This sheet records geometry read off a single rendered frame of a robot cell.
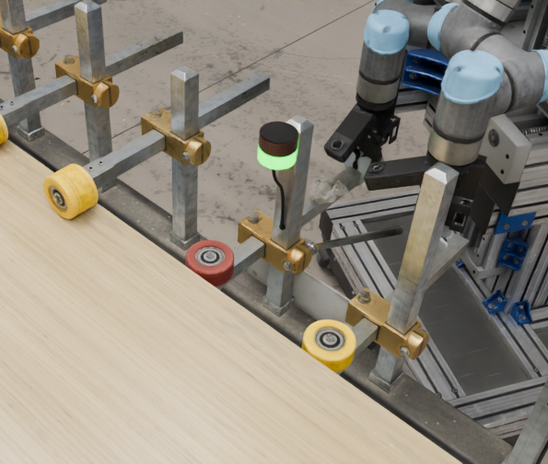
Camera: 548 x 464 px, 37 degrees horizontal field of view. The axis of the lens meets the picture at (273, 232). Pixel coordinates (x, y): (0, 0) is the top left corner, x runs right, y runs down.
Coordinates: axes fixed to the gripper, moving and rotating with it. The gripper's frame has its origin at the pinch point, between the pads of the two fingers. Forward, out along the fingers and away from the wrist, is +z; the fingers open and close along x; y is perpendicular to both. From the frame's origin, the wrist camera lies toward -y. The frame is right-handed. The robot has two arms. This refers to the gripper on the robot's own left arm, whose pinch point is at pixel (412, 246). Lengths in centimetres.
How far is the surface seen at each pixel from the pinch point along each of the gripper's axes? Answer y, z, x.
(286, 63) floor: -85, 94, 193
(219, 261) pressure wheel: -28.5, 3.3, -13.7
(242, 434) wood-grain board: -12.7, 3.7, -42.0
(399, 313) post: 1.4, 4.8, -10.9
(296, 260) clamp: -18.3, 7.5, -3.8
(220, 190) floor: -77, 94, 103
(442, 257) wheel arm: 5.0, 9.5, 10.0
